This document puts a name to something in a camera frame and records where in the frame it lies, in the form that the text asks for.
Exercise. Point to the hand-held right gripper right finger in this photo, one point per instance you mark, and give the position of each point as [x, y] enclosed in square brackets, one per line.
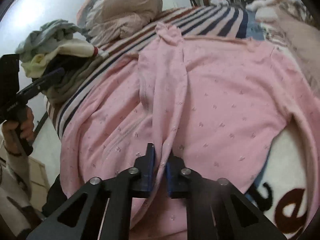
[168, 180]

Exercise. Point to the cream garment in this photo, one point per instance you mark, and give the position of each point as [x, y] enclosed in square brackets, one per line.
[70, 48]

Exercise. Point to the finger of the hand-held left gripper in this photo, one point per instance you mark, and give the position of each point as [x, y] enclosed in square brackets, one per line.
[42, 82]

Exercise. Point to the folded patchwork quilt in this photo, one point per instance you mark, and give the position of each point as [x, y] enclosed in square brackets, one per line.
[125, 10]

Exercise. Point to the beige plush blanket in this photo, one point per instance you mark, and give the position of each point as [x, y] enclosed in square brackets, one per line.
[292, 27]

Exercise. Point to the striped bed sheet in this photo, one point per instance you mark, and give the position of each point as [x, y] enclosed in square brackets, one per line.
[212, 20]

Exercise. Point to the grey-blue crumpled garment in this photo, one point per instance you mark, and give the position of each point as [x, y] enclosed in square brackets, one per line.
[50, 32]

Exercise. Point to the olive grey garment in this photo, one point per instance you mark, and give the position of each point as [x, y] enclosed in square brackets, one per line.
[72, 80]

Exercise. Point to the white blanket with brown print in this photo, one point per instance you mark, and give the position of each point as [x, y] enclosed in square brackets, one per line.
[287, 160]

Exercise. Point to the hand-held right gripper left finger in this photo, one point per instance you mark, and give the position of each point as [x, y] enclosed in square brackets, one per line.
[150, 170]

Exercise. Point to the person's left forearm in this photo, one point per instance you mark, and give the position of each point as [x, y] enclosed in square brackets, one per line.
[15, 185]

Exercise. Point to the dark navy garment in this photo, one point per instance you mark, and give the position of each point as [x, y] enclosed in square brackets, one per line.
[58, 62]

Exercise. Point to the dark cloth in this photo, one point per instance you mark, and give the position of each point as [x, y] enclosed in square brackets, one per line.
[53, 195]

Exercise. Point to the pink flower-print garment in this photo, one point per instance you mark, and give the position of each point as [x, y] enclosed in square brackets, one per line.
[212, 92]

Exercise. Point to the person's left hand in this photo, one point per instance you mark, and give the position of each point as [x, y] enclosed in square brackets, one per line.
[28, 125]

